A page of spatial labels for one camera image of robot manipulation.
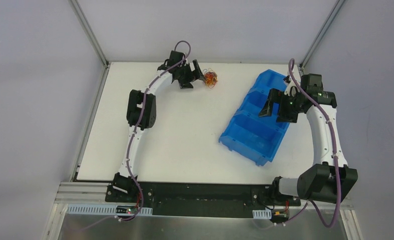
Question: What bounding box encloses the orange purple cable bundle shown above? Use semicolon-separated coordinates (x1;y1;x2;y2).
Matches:
203;68;219;89

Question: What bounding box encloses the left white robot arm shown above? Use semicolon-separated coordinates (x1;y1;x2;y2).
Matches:
106;50;206;202

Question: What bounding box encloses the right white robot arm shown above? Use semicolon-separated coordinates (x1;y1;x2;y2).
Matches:
259;73;358;205

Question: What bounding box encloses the blue plastic compartment bin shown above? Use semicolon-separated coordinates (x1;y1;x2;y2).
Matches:
218;68;307;167

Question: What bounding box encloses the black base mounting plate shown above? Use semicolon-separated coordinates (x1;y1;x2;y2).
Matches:
105;181;301;218

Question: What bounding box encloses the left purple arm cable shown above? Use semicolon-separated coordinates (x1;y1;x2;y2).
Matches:
118;40;192;223

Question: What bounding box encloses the aluminium frame rail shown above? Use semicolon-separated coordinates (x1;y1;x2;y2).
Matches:
54;182;354;211

